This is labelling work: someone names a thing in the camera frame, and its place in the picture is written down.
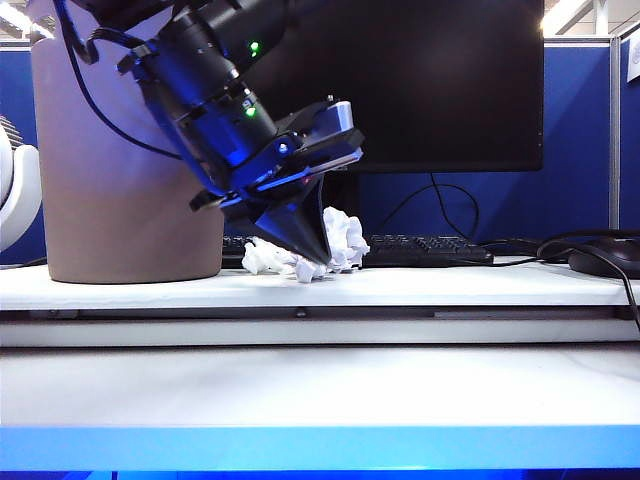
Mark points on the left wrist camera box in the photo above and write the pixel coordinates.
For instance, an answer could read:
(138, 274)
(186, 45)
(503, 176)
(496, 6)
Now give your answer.
(340, 117)

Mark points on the white desk fan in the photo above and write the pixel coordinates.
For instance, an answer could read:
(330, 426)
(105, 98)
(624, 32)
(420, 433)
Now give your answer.
(25, 180)

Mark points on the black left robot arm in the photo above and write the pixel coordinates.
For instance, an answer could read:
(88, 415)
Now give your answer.
(200, 55)

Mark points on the black computer keyboard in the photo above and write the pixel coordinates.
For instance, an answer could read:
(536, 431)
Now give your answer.
(425, 247)

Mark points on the black computer mouse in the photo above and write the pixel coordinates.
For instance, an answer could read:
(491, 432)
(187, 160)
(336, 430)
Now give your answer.
(600, 262)

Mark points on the black computer monitor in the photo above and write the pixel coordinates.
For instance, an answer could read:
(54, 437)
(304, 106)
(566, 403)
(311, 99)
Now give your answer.
(440, 85)

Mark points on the grey plastic waste bin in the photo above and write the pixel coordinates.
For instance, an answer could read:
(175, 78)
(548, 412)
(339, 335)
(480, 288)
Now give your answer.
(100, 210)

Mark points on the small white paper ball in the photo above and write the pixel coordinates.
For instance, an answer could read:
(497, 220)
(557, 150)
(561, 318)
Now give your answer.
(262, 260)

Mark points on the white desk riser board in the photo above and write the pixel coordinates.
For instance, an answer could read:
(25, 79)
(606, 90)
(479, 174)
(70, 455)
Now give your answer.
(400, 290)

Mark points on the large white paper ball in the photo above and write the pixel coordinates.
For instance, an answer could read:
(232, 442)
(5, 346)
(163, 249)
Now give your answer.
(345, 235)

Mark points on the white paper sheet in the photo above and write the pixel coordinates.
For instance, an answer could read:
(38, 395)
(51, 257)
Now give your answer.
(634, 60)

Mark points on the black monitor stand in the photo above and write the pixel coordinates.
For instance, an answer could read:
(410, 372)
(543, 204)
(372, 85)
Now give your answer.
(345, 195)

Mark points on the grey partition post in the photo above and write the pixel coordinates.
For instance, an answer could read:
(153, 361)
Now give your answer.
(615, 135)

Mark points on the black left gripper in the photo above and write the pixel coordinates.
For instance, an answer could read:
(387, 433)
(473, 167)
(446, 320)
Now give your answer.
(235, 145)

